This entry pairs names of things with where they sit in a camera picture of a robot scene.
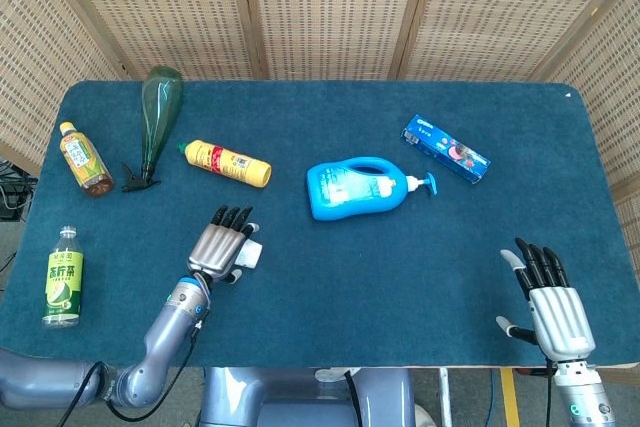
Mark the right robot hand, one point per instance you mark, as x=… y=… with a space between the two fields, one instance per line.
x=557 y=312

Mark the yellow bottle with red label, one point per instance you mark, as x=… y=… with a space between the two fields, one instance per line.
x=225 y=161

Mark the white paper cup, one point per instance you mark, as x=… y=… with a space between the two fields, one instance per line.
x=250 y=253

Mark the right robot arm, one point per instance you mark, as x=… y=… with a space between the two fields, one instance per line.
x=582 y=397

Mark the green plastic spray bottle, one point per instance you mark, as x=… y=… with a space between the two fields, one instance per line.
x=159 y=112

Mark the brown tea bottle, yellow label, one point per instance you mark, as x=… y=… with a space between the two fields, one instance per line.
x=82 y=157

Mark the blue table cloth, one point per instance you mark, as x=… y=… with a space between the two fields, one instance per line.
x=350 y=287

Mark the blue pump detergent bottle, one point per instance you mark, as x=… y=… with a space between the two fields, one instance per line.
x=345 y=192

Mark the white table leg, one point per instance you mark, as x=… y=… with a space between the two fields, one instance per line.
x=444 y=397

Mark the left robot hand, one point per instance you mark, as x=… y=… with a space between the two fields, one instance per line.
x=215 y=247

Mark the clear bottle, green tea label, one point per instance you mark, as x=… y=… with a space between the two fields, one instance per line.
x=64 y=282

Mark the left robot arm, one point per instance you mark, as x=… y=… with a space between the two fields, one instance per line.
x=160 y=342

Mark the grey robot torso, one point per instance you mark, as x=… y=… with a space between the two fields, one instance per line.
x=300 y=402

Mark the blue toothpaste box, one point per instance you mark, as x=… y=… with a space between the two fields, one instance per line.
x=445 y=149

